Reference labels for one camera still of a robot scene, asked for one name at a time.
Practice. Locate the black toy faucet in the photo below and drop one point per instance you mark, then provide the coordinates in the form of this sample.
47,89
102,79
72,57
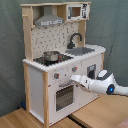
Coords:
72,42

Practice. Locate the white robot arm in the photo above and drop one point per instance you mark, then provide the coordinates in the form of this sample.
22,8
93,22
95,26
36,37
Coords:
104,84

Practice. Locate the grey toy sink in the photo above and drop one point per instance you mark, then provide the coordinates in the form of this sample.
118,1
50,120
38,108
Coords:
79,51

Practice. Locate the red stove knob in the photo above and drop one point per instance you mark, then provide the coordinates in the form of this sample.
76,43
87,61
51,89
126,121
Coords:
56,75
74,69

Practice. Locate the black toy stovetop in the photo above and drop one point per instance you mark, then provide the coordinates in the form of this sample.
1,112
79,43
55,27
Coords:
61,58

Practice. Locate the toy oven door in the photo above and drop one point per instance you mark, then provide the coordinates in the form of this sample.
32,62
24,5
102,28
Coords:
64,97

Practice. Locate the wooden toy kitchen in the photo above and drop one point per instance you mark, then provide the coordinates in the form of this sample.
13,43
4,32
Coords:
40,84

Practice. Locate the left red stove knob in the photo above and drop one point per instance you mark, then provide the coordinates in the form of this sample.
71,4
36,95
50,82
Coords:
56,75

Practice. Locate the cabinet door with dispenser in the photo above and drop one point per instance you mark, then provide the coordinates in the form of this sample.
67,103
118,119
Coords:
91,67

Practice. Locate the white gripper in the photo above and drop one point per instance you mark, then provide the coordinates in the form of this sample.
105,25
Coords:
81,80

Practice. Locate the toy microwave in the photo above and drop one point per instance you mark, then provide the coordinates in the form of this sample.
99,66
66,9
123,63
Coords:
78,11

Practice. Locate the grey range hood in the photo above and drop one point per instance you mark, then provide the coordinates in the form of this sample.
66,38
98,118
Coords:
48,18

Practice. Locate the silver toy pot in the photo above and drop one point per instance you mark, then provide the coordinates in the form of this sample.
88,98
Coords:
51,55

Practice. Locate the right red stove knob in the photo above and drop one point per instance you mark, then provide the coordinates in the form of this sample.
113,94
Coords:
74,69

